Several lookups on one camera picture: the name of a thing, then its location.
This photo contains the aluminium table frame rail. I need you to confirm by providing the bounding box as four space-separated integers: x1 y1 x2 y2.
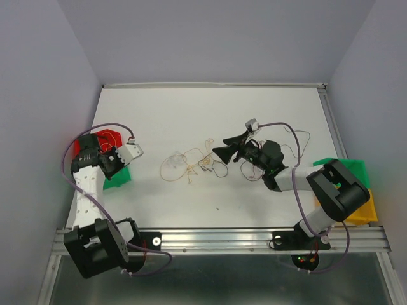
38 83 406 304

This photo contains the green plastic bin left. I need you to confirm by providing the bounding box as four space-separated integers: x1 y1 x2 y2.
103 167 132 190

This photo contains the yellow plastic bin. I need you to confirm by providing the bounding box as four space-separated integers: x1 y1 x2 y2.
307 186 378 226

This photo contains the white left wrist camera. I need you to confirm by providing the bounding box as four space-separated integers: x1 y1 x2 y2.
115 143 144 166

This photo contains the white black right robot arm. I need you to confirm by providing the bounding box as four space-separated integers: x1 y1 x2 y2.
212 132 371 248

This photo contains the red plastic bin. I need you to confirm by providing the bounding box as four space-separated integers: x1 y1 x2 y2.
72 128 123 159

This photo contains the green plastic bin right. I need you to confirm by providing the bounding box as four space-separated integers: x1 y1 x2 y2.
313 158 371 189

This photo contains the green plastic bin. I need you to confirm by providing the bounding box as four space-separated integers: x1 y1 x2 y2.
103 167 132 190
313 158 371 189

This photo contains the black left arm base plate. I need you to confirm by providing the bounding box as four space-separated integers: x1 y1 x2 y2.
116 217 162 273

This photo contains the white thin cable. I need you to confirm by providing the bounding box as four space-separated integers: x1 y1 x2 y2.
165 154 187 171

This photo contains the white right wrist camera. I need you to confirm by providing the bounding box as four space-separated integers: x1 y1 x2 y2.
245 118 260 135

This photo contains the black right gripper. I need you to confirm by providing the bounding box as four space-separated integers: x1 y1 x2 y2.
212 130 270 172

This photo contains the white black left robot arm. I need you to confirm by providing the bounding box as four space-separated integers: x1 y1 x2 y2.
64 133 143 279

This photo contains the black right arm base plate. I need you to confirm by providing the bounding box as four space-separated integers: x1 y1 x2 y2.
268 224 331 251

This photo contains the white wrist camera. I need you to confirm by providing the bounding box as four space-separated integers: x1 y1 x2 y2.
115 143 144 166
245 118 260 135

